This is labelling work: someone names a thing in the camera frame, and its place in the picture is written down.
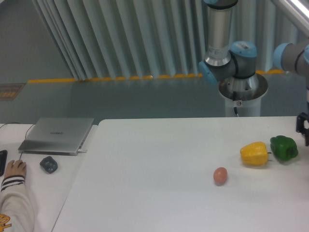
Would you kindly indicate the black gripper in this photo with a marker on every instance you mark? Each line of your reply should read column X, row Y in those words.
column 300, row 126

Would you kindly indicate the white striped sleeve forearm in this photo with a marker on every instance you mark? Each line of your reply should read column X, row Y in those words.
column 16, row 211

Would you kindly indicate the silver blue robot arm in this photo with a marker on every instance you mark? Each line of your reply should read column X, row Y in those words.
column 233, row 67

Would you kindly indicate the person's hand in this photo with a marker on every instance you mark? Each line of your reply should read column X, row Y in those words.
column 15, row 168

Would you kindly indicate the green bell pepper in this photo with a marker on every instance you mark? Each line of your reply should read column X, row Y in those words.
column 284, row 148

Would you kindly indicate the yellow bell pepper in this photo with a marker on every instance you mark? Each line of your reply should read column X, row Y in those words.
column 254, row 154

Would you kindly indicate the brown egg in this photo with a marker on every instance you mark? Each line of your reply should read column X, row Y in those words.
column 220, row 176

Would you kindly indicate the dark grey plastic tray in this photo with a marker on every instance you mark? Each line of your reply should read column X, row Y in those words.
column 49, row 164

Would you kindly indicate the silver laptop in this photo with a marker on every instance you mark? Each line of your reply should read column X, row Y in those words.
column 57, row 136

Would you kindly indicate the black keyboard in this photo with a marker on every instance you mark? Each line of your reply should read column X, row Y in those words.
column 3, row 159

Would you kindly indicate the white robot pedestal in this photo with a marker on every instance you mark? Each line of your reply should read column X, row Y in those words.
column 243, row 97

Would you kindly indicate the silver metal frame bar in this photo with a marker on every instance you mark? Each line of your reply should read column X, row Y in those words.
column 296, row 8

